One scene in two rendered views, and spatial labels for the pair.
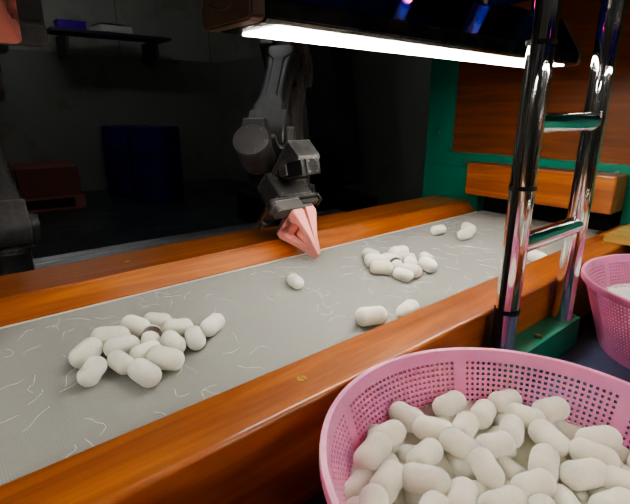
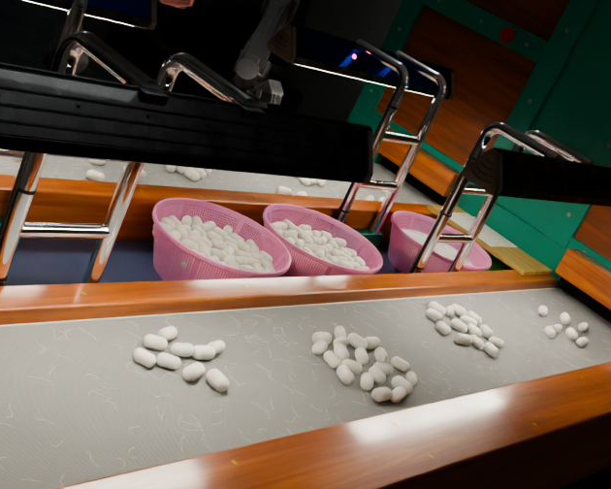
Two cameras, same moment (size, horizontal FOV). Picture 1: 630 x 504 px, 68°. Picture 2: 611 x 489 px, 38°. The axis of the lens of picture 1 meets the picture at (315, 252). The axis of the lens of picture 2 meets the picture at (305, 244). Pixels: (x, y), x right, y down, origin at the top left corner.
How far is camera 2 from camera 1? 1.50 m
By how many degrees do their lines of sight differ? 12
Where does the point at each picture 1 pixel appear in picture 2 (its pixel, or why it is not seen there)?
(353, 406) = (273, 211)
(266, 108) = (258, 43)
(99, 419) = (180, 183)
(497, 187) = (391, 151)
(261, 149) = (251, 78)
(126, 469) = (209, 196)
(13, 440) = (154, 179)
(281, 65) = (277, 13)
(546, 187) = (418, 164)
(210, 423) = (228, 196)
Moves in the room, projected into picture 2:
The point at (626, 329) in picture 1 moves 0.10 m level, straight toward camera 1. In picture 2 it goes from (395, 242) to (377, 246)
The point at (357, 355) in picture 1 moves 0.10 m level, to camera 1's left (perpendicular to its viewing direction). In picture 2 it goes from (276, 199) to (234, 182)
